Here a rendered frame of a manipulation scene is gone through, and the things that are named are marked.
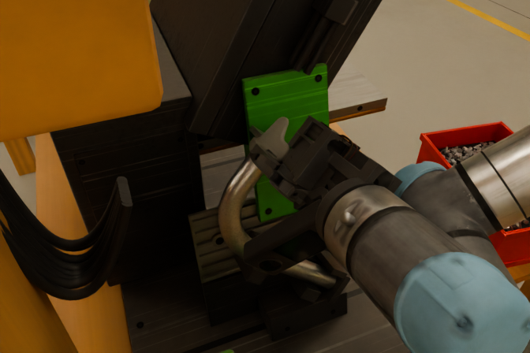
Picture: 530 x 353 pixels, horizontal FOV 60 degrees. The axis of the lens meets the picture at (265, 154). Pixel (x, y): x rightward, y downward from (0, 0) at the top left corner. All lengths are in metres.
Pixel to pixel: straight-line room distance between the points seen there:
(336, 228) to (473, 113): 2.64
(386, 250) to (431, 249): 0.03
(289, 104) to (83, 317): 0.49
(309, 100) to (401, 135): 2.08
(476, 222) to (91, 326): 0.61
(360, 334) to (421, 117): 2.18
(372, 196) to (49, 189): 0.82
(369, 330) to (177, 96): 0.46
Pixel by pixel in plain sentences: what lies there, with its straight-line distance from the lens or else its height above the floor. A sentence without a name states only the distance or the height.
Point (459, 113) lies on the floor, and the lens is 2.96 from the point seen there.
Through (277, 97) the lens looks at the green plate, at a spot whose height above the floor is 1.24.
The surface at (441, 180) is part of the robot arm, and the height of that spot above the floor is 1.26.
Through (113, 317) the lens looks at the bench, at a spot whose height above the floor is 0.88.
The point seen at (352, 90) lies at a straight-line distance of 0.83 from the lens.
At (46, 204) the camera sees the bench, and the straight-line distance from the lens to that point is 1.04.
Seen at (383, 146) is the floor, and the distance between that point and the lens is 2.55.
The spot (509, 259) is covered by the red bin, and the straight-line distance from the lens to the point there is 1.03.
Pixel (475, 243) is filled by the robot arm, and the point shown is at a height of 1.25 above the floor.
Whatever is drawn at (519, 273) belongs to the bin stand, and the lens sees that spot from 1.06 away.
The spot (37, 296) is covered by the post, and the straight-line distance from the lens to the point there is 0.49.
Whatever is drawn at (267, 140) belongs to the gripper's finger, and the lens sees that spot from 0.53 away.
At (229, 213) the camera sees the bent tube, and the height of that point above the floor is 1.13.
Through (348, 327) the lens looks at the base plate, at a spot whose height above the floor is 0.90.
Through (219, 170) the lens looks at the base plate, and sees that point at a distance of 0.99.
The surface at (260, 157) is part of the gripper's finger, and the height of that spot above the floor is 1.25.
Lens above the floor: 1.56
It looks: 40 degrees down
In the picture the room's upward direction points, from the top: straight up
